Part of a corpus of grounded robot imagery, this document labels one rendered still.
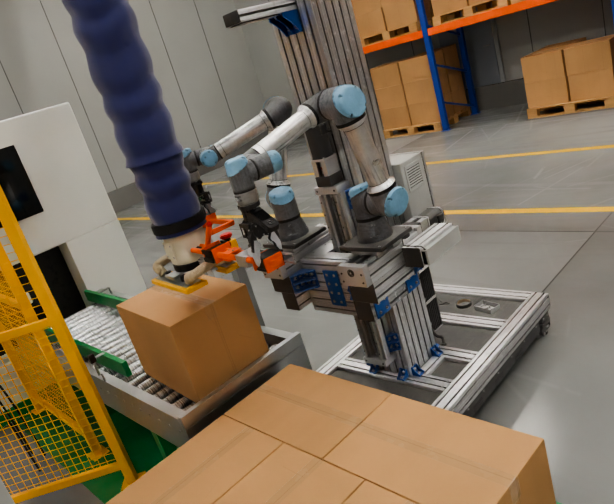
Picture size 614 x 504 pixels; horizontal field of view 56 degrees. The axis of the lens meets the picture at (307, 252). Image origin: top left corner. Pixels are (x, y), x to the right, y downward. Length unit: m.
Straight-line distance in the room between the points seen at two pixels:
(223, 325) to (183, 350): 0.21
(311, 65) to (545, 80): 6.84
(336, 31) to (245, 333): 1.36
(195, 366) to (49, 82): 9.71
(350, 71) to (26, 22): 9.81
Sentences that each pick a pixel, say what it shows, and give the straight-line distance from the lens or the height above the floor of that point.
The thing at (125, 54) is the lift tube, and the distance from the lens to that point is 2.31.
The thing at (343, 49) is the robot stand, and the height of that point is 1.78.
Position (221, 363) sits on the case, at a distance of 2.63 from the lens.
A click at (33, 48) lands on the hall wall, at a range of 11.91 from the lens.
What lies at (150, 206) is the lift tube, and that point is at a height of 1.43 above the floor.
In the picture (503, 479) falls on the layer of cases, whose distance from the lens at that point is 1.88.
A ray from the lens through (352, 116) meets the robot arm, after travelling 2.08.
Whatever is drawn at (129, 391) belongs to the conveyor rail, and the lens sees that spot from 2.94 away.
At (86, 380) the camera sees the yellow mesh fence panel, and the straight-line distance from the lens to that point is 3.12.
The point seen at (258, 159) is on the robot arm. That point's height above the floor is 1.54.
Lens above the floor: 1.82
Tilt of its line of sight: 18 degrees down
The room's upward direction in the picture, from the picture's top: 17 degrees counter-clockwise
